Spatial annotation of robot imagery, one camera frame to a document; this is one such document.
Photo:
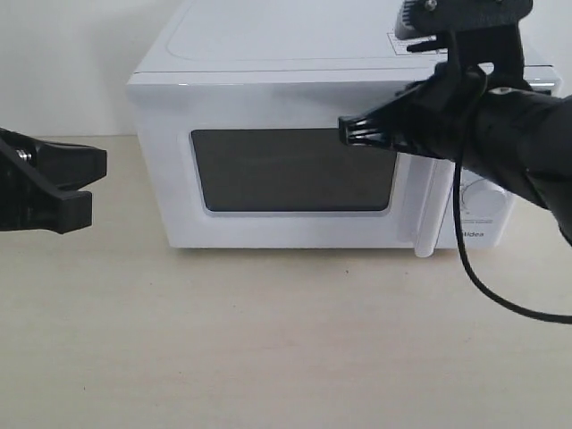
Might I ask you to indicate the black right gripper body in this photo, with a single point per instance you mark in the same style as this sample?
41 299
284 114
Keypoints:
478 36

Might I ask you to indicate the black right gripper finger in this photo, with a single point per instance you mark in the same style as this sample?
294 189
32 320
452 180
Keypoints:
429 117

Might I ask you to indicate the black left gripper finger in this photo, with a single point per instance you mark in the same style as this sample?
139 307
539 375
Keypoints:
62 212
68 167

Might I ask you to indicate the white microwave door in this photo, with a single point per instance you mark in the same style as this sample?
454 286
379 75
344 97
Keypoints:
255 161

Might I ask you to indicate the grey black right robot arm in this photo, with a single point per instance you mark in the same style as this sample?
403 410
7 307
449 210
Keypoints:
476 109

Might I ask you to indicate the white Midea microwave oven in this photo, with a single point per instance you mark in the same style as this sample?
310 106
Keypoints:
242 37

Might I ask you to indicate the white lower timer knob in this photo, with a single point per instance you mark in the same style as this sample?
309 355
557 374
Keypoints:
483 198

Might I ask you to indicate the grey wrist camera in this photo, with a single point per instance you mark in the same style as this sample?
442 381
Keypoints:
404 28

